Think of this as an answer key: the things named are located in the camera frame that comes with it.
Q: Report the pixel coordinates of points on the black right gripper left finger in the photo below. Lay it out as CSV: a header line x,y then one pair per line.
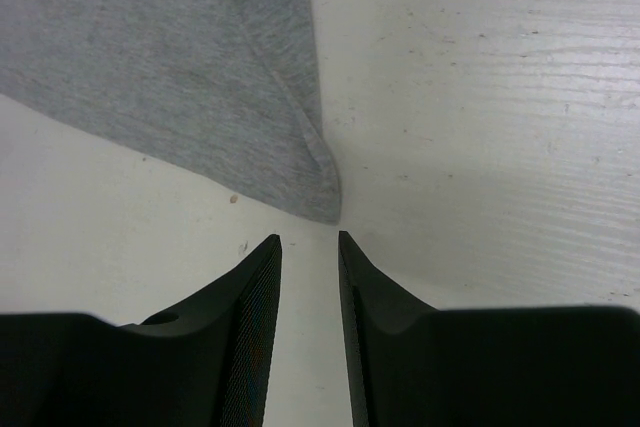
x,y
204,361

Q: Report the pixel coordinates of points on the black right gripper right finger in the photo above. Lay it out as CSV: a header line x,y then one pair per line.
x,y
410,364

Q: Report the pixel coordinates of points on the grey tank top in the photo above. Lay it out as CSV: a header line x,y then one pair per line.
x,y
228,89

